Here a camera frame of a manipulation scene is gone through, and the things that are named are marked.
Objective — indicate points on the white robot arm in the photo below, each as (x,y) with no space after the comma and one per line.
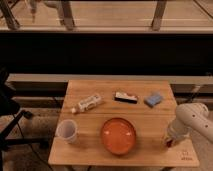
(189,116)

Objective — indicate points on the black and white eraser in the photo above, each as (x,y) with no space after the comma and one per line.
(125,97)

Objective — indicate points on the black office chair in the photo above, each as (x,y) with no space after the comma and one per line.
(10,107)

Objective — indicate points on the blue sponge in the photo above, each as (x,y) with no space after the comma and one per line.
(153,99)

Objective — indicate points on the orange round plate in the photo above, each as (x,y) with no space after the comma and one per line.
(118,136)

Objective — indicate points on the red pepper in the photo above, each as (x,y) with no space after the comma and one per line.
(169,143)

